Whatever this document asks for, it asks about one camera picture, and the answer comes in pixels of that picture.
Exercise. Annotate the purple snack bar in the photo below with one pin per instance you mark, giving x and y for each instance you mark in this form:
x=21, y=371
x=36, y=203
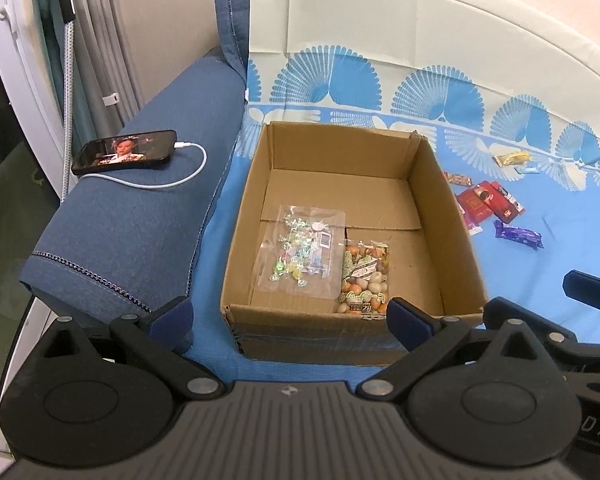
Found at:
x=517, y=234

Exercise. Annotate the red-brown snack bar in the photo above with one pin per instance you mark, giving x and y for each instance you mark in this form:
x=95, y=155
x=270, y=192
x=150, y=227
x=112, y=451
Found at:
x=457, y=178

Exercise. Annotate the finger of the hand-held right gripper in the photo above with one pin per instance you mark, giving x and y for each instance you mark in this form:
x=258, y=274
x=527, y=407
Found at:
x=495, y=310
x=590, y=287

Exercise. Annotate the red chocolate bar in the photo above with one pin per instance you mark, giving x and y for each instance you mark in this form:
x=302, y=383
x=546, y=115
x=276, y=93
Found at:
x=485, y=194

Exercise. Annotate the red and white snack bar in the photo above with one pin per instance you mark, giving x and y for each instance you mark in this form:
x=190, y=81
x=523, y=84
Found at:
x=509, y=203

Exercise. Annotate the gold wrapped candy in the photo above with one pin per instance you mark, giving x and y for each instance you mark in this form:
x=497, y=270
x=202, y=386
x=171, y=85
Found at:
x=511, y=159

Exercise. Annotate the square red snack packet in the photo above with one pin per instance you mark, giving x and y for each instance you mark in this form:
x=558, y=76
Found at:
x=469, y=212

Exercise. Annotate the clear bag of wrapped candies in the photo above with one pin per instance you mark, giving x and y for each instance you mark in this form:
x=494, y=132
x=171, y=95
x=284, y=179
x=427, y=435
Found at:
x=300, y=245

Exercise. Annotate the blue fabric sofa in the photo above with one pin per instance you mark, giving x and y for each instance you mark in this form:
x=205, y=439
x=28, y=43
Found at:
x=130, y=240

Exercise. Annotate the blue fan-print sheet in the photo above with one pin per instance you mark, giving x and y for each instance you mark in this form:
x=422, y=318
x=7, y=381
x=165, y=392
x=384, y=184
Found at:
x=530, y=280

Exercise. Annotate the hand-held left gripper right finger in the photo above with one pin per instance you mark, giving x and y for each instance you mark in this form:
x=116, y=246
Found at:
x=409, y=322

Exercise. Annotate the clear bag of coated nuts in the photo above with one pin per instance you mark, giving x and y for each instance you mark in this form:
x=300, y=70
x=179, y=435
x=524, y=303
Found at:
x=362, y=275

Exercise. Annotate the white window frame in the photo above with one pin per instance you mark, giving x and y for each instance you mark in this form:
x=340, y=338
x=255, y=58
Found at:
x=10, y=60

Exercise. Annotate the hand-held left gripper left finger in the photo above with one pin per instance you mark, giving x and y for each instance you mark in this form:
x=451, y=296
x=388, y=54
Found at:
x=170, y=317

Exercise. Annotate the brown cardboard box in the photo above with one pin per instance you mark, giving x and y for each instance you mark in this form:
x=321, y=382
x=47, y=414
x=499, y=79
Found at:
x=330, y=195

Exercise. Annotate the blue and white candy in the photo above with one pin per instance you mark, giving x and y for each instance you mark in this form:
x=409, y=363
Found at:
x=526, y=170

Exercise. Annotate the black smartphone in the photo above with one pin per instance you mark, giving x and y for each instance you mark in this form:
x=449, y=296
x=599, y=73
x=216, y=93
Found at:
x=125, y=152

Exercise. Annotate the grey curtain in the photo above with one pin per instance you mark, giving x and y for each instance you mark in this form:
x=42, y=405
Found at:
x=97, y=35

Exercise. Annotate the white curtain clip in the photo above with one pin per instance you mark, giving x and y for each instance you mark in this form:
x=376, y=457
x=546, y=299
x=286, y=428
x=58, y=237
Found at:
x=110, y=99

